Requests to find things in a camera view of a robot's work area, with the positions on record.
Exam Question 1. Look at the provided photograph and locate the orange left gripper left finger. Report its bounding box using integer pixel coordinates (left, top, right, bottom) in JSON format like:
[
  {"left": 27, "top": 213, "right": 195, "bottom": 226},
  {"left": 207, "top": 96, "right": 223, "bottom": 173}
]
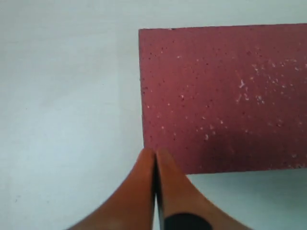
[{"left": 70, "top": 149, "right": 155, "bottom": 230}]

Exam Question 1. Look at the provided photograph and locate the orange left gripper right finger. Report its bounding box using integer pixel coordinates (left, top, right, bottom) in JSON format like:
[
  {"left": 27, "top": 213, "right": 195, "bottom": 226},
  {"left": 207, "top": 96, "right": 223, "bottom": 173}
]
[{"left": 156, "top": 150, "right": 249, "bottom": 230}]

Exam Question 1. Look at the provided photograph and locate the red brick back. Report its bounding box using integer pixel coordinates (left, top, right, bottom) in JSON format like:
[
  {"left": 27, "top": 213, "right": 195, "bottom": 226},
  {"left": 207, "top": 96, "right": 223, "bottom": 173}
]
[{"left": 139, "top": 23, "right": 307, "bottom": 174}]

